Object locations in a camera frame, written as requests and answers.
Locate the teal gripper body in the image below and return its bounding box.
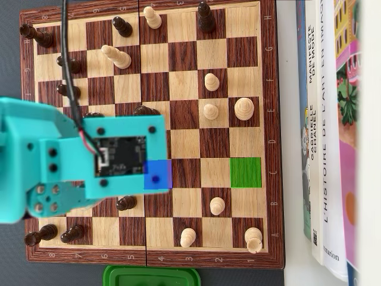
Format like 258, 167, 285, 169
25, 181, 96, 220

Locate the wooden folding chess board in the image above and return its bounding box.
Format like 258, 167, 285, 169
19, 0, 284, 271

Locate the tall light wooden chess piece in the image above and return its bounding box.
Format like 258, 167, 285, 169
101, 44, 132, 70

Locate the tall dark wooden chess piece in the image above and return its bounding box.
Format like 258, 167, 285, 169
197, 1, 217, 34

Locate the dark pawn bottom left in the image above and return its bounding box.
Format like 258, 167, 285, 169
60, 225, 86, 244

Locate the dark wooden rook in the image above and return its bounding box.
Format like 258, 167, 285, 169
19, 23, 55, 48
24, 223, 59, 247

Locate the dark wooden queen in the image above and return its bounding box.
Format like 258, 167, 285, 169
133, 104, 160, 117

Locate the light wooden pawn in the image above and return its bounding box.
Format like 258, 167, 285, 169
210, 196, 226, 216
204, 73, 221, 92
203, 103, 220, 121

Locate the dark pawn top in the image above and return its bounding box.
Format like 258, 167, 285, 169
112, 16, 133, 38

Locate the light wooden rook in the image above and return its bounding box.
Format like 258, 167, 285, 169
244, 226, 264, 255

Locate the light wooden king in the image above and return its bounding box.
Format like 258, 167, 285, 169
234, 97, 255, 122

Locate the light wooden bishop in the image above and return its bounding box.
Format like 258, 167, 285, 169
143, 5, 163, 30

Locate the white Gabrielle Chanel book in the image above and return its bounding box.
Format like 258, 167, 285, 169
305, 0, 325, 266

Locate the colourful panda mat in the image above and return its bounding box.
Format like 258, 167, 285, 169
296, 0, 313, 241

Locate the white art history book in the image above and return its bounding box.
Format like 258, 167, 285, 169
318, 0, 349, 283

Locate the pink colourful illustrated book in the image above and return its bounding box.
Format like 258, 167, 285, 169
333, 0, 363, 286

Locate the white vertical panel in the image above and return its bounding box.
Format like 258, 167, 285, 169
355, 0, 381, 286

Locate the teal camera mount with circuit board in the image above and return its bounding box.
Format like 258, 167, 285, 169
38, 114, 168, 201

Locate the black camera cable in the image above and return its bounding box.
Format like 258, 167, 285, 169
61, 0, 102, 157

